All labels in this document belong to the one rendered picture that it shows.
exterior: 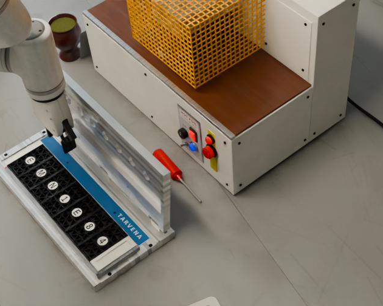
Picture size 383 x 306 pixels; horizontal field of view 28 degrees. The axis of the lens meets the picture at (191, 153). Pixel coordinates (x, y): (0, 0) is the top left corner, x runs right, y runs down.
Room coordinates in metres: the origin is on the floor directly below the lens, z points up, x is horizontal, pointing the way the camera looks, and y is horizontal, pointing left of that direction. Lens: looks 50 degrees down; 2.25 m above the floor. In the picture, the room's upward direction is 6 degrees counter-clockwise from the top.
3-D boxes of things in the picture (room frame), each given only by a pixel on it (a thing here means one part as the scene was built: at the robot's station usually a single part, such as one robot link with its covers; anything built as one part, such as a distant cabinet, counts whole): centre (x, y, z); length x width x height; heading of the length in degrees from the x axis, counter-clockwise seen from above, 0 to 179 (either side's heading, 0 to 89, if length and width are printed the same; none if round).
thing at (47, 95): (1.17, 0.29, 1.15); 0.09 x 0.08 x 0.03; 34
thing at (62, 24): (1.54, 0.29, 0.96); 0.09 x 0.09 x 0.11
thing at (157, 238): (1.05, 0.26, 0.92); 0.44 x 0.21 x 0.04; 34
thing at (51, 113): (1.17, 0.29, 1.09); 0.10 x 0.07 x 0.11; 34
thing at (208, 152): (1.06, -0.04, 1.01); 0.03 x 0.02 x 0.03; 34
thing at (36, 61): (1.17, 0.29, 1.23); 0.09 x 0.08 x 0.13; 73
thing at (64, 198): (1.03, 0.29, 0.93); 0.10 x 0.05 x 0.01; 124
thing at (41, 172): (1.11, 0.34, 0.93); 0.10 x 0.05 x 0.01; 124
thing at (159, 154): (1.08, 0.04, 0.91); 0.18 x 0.03 x 0.03; 30
